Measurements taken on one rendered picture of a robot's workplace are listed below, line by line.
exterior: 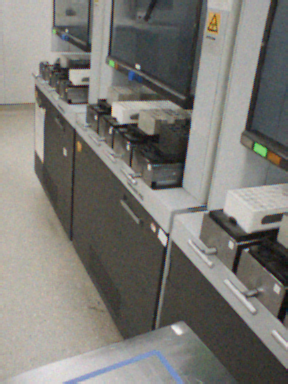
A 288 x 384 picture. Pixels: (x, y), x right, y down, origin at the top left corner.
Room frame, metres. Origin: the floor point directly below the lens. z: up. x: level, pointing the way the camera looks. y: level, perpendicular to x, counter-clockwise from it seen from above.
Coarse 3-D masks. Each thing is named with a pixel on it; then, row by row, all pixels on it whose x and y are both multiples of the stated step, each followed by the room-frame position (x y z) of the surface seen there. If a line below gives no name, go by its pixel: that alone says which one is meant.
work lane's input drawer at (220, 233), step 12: (204, 216) 0.88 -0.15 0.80; (216, 216) 0.86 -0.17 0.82; (204, 228) 0.88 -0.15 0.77; (216, 228) 0.84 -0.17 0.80; (228, 228) 0.81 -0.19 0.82; (240, 228) 0.82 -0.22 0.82; (276, 228) 0.83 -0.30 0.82; (192, 240) 0.85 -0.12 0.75; (204, 240) 0.87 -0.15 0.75; (216, 240) 0.83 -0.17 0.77; (228, 240) 0.80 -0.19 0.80; (240, 240) 0.78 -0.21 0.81; (252, 240) 0.79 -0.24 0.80; (204, 252) 0.81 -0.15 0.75; (216, 252) 0.82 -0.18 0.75; (228, 252) 0.79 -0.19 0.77; (240, 252) 0.77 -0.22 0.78; (228, 264) 0.78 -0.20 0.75
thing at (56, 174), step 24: (96, 24) 1.88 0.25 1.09; (72, 48) 2.52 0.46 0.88; (96, 48) 1.86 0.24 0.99; (96, 72) 1.85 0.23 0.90; (48, 96) 2.22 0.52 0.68; (96, 96) 1.84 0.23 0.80; (48, 120) 2.21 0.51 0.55; (72, 120) 1.82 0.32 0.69; (48, 144) 2.20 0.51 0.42; (72, 144) 1.80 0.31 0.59; (48, 168) 2.19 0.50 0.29; (72, 168) 1.80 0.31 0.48; (48, 192) 2.19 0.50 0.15; (72, 192) 1.80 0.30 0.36; (72, 216) 1.80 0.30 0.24
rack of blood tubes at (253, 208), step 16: (240, 192) 0.89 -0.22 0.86; (256, 192) 0.90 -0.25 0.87; (272, 192) 0.92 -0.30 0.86; (224, 208) 0.89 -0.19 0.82; (240, 208) 0.84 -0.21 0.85; (256, 208) 0.83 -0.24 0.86; (272, 208) 0.83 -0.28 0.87; (240, 224) 0.83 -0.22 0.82; (256, 224) 0.81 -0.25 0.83; (272, 224) 0.83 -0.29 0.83
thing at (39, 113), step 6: (36, 102) 2.37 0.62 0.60; (36, 108) 2.48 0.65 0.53; (36, 114) 2.47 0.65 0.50; (42, 114) 2.33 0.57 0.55; (36, 120) 2.47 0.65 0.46; (42, 120) 2.32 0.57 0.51; (36, 126) 2.47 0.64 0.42; (42, 126) 2.32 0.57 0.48; (36, 132) 2.46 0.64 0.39; (42, 132) 2.31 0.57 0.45; (36, 138) 2.46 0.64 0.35; (42, 138) 2.32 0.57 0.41; (36, 144) 2.46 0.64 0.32; (42, 144) 2.32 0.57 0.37; (36, 150) 2.46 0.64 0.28; (42, 150) 2.32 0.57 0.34; (42, 156) 2.31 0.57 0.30; (42, 162) 2.29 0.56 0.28
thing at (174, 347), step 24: (144, 336) 0.47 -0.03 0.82; (168, 336) 0.47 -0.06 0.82; (192, 336) 0.48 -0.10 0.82; (72, 360) 0.41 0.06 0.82; (96, 360) 0.42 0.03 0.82; (120, 360) 0.42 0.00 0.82; (144, 360) 0.43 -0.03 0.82; (168, 360) 0.43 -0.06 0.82; (192, 360) 0.43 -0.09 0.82; (216, 360) 0.44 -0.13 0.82
